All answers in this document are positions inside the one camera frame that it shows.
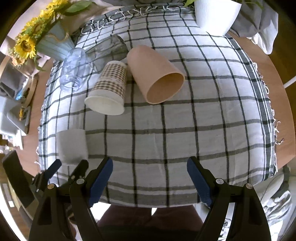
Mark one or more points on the grey faceted glass cup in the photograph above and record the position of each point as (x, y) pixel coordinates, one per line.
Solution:
(112, 48)

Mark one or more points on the white paper cup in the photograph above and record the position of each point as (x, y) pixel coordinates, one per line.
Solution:
(72, 146)

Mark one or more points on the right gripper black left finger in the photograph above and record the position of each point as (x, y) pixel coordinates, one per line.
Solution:
(50, 221)

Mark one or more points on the black white checked tablecloth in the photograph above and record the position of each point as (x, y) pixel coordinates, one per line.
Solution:
(222, 115)

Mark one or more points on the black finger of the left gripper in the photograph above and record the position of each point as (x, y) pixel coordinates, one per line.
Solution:
(79, 172)
(49, 172)

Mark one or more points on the clear blue plastic cup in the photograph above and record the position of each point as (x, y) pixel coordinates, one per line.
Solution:
(73, 69)

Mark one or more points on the green potted plant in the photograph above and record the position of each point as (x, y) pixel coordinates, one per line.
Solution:
(189, 2)

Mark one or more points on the light blue ribbed vase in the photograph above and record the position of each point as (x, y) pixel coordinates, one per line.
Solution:
(56, 44)

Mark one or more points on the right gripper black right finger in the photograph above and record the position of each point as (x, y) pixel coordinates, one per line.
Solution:
(248, 221)

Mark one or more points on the grey blanket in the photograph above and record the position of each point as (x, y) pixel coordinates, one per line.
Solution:
(257, 21)

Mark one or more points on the pink plastic cup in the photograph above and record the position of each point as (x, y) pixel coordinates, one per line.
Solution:
(157, 78)

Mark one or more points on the white plant pot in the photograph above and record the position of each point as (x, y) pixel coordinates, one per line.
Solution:
(216, 16)

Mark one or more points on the sunflower bouquet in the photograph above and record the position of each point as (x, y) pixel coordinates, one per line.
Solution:
(35, 29)

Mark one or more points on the brown checked paper cup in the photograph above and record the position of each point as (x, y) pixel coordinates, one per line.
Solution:
(108, 94)

